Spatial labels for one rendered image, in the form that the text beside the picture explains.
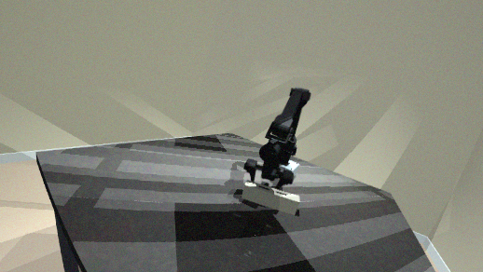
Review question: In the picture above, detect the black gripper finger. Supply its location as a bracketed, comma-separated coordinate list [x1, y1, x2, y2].
[275, 177, 288, 190]
[247, 170, 256, 182]

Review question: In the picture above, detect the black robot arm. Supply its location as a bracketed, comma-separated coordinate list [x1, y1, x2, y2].
[259, 88, 311, 181]

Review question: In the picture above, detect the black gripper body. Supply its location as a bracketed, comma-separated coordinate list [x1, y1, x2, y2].
[243, 157, 294, 184]

